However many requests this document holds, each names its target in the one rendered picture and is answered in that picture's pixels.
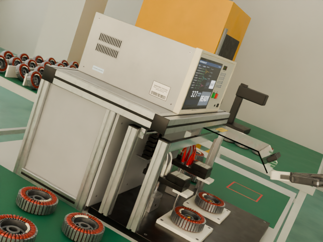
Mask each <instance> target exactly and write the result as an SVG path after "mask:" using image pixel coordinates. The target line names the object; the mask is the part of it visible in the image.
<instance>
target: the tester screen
mask: <svg viewBox="0 0 323 242"><path fill-rule="evenodd" d="M221 67H222V66H220V65H217V64H214V63H210V62H207V61H204V60H200V61H199V64H198V67H197V70H196V72H195V75H194V78H193V80H192V83H191V86H190V88H189V91H188V94H187V96H186V99H185V100H198V102H199V99H200V97H201V94H202V92H212V90H213V89H209V88H204V86H205V84H206V82H207V80H213V81H216V80H217V77H218V74H219V72H220V69H221ZM193 90H195V91H199V92H198V94H197V97H196V98H192V97H190V96H191V94H192V91H193ZM198 102H197V104H194V105H184V104H183V108H187V107H206V105H201V106H197V105H198ZM184 103H185V101H184Z"/></svg>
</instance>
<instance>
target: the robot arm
mask: <svg viewBox="0 0 323 242"><path fill-rule="evenodd" d="M270 179H272V180H280V181H288V182H291V183H298V184H303V185H309V186H314V187H317V188H318V187H323V174H313V173H300V172H294V173H292V172H284V171H275V170H271V176H270Z"/></svg>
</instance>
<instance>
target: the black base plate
mask: <svg viewBox="0 0 323 242"><path fill-rule="evenodd" d="M141 186H142V185H140V186H138V187H135V188H133V189H130V190H128V191H126V192H123V193H121V194H118V196H117V199H116V202H115V204H114V207H113V210H112V213H111V214H110V215H108V216H105V215H103V213H99V208H100V205H101V202H102V201H101V202H99V203H96V204H94V205H92V206H90V207H89V210H88V213H90V214H91V215H93V216H95V217H96V218H98V219H100V220H102V221H103V222H105V223H107V224H108V225H110V226H112V227H114V228H115V229H117V230H119V231H120V232H122V233H124V234H126V235H127V236H129V237H131V238H132V239H134V240H136V241H138V242H190V241H189V240H187V239H185V238H183V237H181V236H180V235H178V234H176V233H174V232H172V231H171V230H169V229H167V228H165V227H163V226H162V225H160V224H158V223H156V221H157V219H158V218H160V217H162V216H163V215H165V214H166V213H168V212H169V211H170V210H171V209H172V207H173V205H174V202H175V199H176V197H174V196H172V195H170V194H168V193H166V192H165V189H166V186H167V185H165V184H163V183H161V182H160V184H159V187H158V189H157V191H159V192H161V193H162V194H163V195H162V198H161V201H160V203H159V206H158V208H156V209H154V210H152V211H151V212H149V213H148V212H145V215H144V217H143V220H142V223H141V225H140V228H139V230H138V231H136V232H132V231H131V229H127V228H126V226H127V224H128V221H129V218H130V216H131V213H132V210H133V208H134V205H135V202H136V200H137V197H138V194H139V191H140V188H141ZM188 189H189V190H191V191H193V192H194V193H193V195H191V196H190V197H188V198H184V197H183V196H181V195H179V198H178V200H177V203H176V205H175V207H176V206H184V205H183V203H184V202H185V201H187V200H188V199H190V198H191V197H193V196H194V195H195V192H196V190H197V189H196V188H195V186H194V185H192V184H190V186H189V188H188ZM221 200H222V199H221ZM223 202H224V203H225V207H224V208H225V209H227V210H229V211H231V212H230V214H229V215H228V216H227V217H226V218H225V219H224V220H223V221H222V222H221V223H220V224H218V223H216V222H214V221H212V220H210V219H209V218H207V217H205V216H203V217H204V218H205V220H206V223H205V225H207V226H209V227H211V228H213V231H212V232H211V233H210V234H209V235H208V236H207V237H206V238H205V239H204V240H203V241H202V242H260V241H261V239H262V238H263V236H264V234H265V232H266V231H267V229H268V227H269V225H270V223H269V222H267V221H265V220H263V219H261V218H259V217H257V216H255V215H253V214H251V213H249V212H247V211H245V210H243V209H241V208H239V207H237V206H235V205H233V204H231V203H229V202H227V201H225V200H223ZM184 207H186V206H184Z"/></svg>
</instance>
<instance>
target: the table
mask: <svg viewBox="0 0 323 242"><path fill-rule="evenodd" d="M6 59H8V60H9V65H11V66H16V70H15V71H16V75H17V77H18V78H12V77H5V74H6V69H7V67H8V66H7V65H8V64H7V60H6ZM23 61H25V63H23ZM37 63H41V65H40V66H38V65H37ZM30 64H31V65H30ZM45 65H54V66H60V67H67V68H75V69H76V68H78V67H79V64H78V63H77V62H76V61H72V62H70V65H69V64H68V62H67V61H66V60H61V61H59V63H56V60H55V59H54V58H52V57H50V58H47V59H46V61H45V62H44V60H43V58H42V57H41V56H40V55H37V56H34V57H33V58H32V59H30V58H29V56H28V55H27V54H26V53H20V54H18V56H17V57H14V55H13V53H12V52H10V51H9V50H7V51H3V52H2V53H1V54H0V66H1V67H0V86H2V87H4V88H6V89H8V90H10V91H12V92H14V93H16V94H18V95H20V96H22V97H24V98H26V99H28V100H30V101H32V102H35V98H36V95H37V91H38V88H39V84H40V81H41V77H42V76H41V75H42V74H43V71H44V68H45ZM30 68H34V71H30ZM26 73H28V75H27V83H28V86H26V85H23V82H24V78H25V76H24V75H25V74H26ZM35 83H36V84H35ZM25 131H26V127H18V128H6V129H0V135H9V134H19V133H25Z"/></svg>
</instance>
